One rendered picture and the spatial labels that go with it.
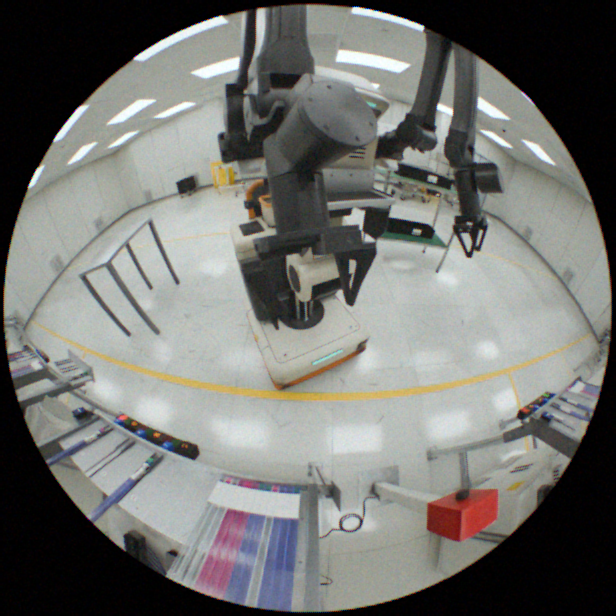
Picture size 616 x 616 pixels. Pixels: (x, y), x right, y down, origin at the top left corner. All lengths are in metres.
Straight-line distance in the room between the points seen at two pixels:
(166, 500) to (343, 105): 0.58
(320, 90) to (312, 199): 0.10
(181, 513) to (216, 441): 0.89
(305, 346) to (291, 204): 0.90
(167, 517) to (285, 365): 0.82
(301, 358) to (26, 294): 8.04
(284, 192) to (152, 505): 0.54
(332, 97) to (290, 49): 0.12
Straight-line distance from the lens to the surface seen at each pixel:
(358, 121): 0.15
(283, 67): 0.24
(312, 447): 1.17
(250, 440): 1.21
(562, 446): 0.88
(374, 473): 1.23
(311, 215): 0.18
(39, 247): 8.32
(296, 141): 0.15
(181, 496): 0.48
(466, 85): 0.59
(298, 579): 0.69
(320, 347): 1.03
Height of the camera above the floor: 1.17
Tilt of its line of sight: 48 degrees down
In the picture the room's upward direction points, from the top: straight up
